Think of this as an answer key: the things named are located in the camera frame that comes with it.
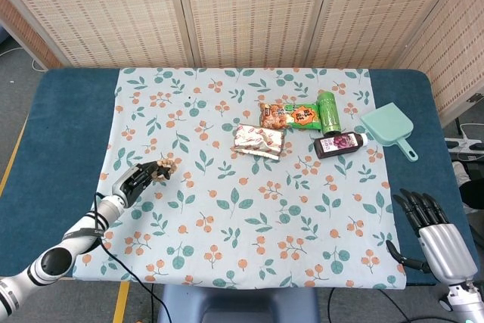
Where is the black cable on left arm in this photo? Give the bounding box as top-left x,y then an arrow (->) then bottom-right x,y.
92,191 -> 168,323

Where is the wooden bead bracelet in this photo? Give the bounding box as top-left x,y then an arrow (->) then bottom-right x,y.
154,158 -> 176,182

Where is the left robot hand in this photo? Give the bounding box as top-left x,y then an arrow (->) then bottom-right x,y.
111,160 -> 172,210

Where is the silver red snack packet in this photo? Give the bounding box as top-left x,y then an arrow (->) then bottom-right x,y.
231,123 -> 286,161

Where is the green patterned can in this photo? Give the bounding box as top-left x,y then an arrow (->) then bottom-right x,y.
316,90 -> 341,136

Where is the mint green plastic scoop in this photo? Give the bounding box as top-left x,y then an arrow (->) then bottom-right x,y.
359,102 -> 419,162

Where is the green peanut snack packet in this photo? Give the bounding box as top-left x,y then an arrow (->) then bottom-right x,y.
258,101 -> 322,131

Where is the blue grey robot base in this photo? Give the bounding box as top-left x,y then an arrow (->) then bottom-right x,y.
157,284 -> 322,323

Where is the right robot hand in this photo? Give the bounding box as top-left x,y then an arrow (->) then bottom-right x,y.
385,188 -> 479,285

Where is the dark purple juice bottle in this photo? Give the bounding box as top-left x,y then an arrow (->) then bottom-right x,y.
313,131 -> 369,160

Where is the white cable on floor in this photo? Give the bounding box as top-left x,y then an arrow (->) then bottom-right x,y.
0,46 -> 48,73

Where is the floral patterned tablecloth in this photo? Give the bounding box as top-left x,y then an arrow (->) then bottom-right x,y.
71,67 -> 408,290

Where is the woven folding screen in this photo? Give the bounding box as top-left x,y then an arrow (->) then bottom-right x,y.
0,0 -> 484,127

